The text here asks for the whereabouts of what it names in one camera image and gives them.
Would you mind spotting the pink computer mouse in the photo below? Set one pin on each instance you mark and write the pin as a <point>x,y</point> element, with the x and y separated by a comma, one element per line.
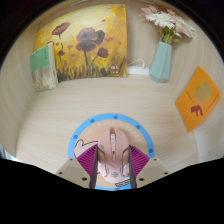
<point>113,156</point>

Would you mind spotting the yellow poppy flower painting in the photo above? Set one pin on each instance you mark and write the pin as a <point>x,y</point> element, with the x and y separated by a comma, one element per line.
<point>83,46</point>

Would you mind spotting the pink and white flower bouquet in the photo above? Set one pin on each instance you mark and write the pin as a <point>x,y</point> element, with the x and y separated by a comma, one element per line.
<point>166,21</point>

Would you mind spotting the orange covered book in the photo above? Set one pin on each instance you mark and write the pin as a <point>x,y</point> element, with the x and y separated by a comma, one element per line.
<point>198,100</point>

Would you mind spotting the round cartoon mouse pad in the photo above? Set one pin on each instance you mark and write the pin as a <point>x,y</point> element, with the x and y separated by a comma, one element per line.
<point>86,133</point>

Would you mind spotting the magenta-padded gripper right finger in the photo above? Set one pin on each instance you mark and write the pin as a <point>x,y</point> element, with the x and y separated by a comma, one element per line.
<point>151,170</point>

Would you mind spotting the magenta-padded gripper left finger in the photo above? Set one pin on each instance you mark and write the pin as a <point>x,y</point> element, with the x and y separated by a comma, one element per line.
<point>75,170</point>

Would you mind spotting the green covered book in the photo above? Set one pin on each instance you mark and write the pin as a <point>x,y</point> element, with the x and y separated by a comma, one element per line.
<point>43,68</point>

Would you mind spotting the pale green faceted vase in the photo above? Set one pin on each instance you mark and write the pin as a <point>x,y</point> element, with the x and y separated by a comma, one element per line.
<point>160,63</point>

